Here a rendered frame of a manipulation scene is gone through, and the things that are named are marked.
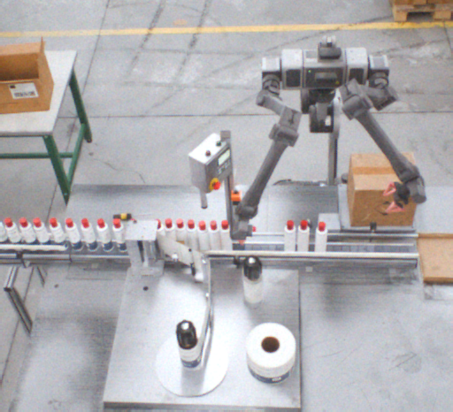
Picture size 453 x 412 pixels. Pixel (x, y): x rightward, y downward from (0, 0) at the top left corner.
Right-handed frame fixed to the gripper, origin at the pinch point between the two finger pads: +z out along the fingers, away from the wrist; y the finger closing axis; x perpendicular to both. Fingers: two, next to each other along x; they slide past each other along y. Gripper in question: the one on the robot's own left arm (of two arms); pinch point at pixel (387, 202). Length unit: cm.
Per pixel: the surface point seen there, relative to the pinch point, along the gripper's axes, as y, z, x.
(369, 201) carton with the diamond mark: -12.7, 13.7, 5.0
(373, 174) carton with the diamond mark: -22.3, 6.0, 1.8
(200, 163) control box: 1, 28, -81
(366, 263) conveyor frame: 10.6, 28.8, 14.6
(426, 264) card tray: 9.9, 13.1, 37.5
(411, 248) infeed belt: 3.9, 13.5, 29.8
